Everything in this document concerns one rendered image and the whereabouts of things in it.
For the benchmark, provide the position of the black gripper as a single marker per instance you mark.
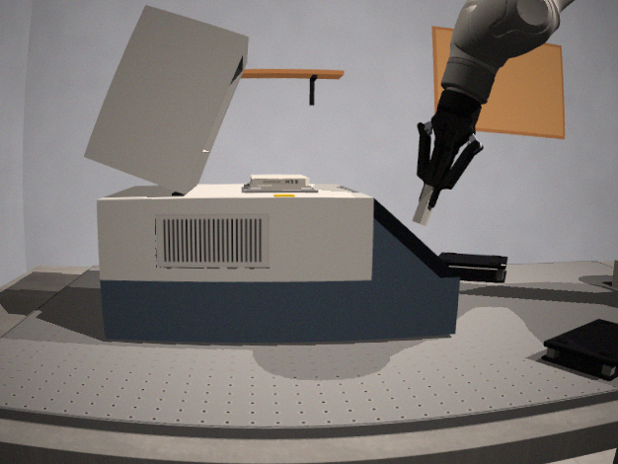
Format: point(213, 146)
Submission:
point(453, 125)

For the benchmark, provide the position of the beige and dark blue benchtop machine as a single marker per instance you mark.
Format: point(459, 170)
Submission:
point(230, 263)

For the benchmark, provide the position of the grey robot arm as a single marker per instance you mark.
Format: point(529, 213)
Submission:
point(496, 31)

